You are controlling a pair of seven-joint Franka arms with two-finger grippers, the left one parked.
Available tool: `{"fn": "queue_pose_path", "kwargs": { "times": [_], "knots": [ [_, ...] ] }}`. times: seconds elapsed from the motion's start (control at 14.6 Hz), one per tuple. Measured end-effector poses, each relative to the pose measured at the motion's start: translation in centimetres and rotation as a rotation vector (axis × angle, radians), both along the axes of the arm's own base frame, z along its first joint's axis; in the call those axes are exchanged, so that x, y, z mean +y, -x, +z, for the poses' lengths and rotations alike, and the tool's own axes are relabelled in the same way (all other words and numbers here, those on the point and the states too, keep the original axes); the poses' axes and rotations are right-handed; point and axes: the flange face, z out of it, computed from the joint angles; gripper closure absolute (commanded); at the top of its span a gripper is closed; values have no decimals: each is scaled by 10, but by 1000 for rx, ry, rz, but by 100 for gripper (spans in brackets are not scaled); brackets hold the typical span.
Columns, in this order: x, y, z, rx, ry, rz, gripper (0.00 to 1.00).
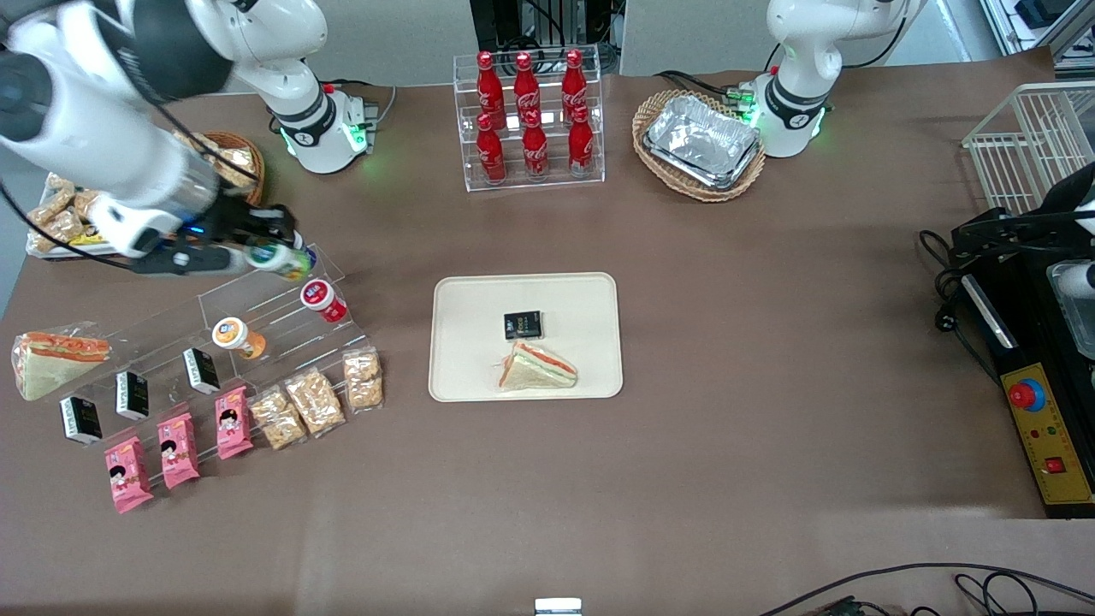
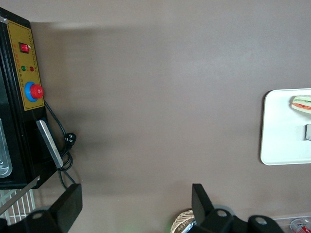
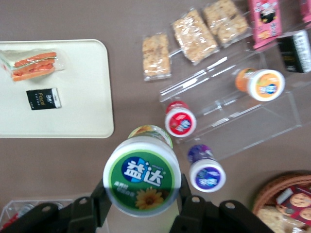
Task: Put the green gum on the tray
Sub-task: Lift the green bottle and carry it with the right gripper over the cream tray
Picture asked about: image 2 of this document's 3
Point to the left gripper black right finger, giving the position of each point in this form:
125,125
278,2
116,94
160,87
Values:
201,211

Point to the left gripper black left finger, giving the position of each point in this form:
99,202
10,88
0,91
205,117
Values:
65,211

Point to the beige plastic tray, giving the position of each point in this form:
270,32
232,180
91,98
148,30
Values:
279,136

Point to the stacked aluminium foil trays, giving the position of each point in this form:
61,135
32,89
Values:
190,227

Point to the oval wicker basket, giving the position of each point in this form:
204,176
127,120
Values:
181,219

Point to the clear acrylic bottle rack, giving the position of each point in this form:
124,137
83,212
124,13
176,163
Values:
281,221

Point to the foil container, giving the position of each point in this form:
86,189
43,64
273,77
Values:
3,155

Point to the black sealing machine yellow panel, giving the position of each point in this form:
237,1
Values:
22,136

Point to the red cola bottle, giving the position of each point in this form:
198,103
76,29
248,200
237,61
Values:
299,225

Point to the small black box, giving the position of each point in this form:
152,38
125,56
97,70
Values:
308,132

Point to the wrapped triangle sandwich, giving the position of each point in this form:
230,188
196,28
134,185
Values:
301,104

